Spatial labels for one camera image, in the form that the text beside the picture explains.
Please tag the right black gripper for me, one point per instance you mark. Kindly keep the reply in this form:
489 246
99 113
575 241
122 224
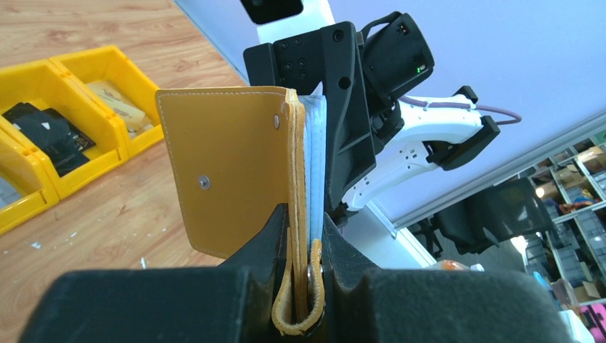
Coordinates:
362 72

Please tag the black office chair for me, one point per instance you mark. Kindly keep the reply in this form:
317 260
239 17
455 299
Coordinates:
486 219

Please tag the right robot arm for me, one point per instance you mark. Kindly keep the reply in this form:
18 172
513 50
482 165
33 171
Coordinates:
376 136

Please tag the middle yellow bin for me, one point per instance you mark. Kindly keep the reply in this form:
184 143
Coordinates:
45 86

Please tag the tan cards pile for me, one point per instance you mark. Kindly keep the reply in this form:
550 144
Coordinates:
135 119

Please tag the black card holders pile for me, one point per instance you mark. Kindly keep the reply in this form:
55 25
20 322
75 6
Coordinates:
57 137

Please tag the yellow leather card holder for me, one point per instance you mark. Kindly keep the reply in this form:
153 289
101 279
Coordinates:
236 154

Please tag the left yellow bin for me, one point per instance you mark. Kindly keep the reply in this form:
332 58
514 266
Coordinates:
26 189

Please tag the orange drink bottle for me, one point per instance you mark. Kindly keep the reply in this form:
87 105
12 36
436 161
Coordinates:
457 266

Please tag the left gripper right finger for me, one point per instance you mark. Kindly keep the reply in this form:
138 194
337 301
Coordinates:
366 303

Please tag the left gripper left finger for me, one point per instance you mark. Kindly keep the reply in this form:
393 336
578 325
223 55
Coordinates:
231 302

